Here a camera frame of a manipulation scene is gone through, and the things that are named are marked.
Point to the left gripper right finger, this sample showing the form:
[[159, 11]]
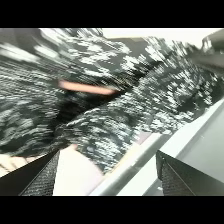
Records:
[[190, 180]]

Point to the pale brown clothes hanger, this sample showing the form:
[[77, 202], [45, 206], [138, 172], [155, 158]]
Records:
[[86, 88]]

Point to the black floral garment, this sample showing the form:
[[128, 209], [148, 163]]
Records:
[[110, 110]]

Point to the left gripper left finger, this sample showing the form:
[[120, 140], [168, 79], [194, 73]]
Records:
[[31, 180]]

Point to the silver frame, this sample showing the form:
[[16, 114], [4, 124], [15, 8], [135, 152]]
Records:
[[156, 156]]

